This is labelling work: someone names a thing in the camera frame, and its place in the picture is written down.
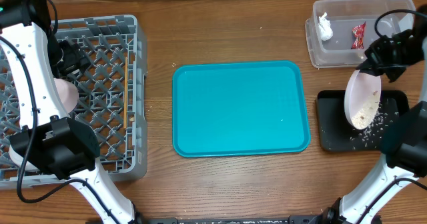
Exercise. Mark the clear plastic container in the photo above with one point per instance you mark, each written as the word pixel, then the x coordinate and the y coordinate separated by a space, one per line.
pixel 343 16

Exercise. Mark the teal plastic tray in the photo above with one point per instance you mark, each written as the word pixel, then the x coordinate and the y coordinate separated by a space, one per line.
pixel 233 109

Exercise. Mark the grey dishwasher rack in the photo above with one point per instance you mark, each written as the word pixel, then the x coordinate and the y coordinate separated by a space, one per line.
pixel 107 41

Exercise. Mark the pile of rice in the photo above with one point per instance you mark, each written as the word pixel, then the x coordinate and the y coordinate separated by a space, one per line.
pixel 370 137

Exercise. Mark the grey-white small bowl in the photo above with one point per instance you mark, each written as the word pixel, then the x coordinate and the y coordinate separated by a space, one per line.
pixel 18 160

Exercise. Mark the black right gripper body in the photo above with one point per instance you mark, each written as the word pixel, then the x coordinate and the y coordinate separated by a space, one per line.
pixel 393 57

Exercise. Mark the wooden chopstick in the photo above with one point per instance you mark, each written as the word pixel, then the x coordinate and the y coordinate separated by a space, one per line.
pixel 125 94

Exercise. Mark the red snack wrapper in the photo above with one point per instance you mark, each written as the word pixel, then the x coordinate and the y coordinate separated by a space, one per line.
pixel 358 33

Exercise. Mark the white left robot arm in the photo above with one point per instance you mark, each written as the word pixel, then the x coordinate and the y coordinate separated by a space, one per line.
pixel 49 140

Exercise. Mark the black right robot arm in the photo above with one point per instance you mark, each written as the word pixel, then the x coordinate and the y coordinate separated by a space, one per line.
pixel 402 160

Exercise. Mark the black plastic bin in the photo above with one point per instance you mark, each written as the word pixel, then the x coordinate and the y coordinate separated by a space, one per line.
pixel 337 135

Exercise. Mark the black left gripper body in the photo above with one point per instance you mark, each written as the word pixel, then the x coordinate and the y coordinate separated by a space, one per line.
pixel 73 60

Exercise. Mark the white napkin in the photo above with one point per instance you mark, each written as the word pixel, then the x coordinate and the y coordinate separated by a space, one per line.
pixel 324 26

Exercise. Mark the white round plate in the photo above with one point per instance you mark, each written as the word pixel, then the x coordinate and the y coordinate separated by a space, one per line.
pixel 362 99

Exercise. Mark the pink plastic cup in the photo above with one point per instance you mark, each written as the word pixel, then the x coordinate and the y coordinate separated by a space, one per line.
pixel 68 94

